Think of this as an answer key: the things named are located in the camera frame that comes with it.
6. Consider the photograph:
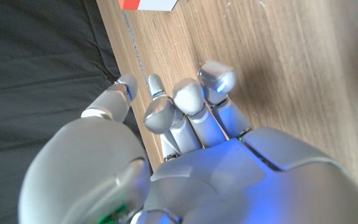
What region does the red and white box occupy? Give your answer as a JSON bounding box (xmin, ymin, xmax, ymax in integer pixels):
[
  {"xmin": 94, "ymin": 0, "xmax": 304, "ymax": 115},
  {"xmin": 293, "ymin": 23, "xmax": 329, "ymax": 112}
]
[{"xmin": 117, "ymin": 0, "xmax": 180, "ymax": 12}]

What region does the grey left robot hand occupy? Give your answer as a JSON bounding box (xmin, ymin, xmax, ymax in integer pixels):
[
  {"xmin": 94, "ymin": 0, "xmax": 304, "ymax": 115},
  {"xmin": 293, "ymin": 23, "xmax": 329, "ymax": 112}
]
[{"xmin": 17, "ymin": 60, "xmax": 358, "ymax": 224}]

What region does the black curtain backdrop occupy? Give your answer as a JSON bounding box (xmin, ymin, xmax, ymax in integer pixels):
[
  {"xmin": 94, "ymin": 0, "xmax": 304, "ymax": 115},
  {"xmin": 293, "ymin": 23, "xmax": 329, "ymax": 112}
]
[{"xmin": 0, "ymin": 0, "xmax": 154, "ymax": 224}]

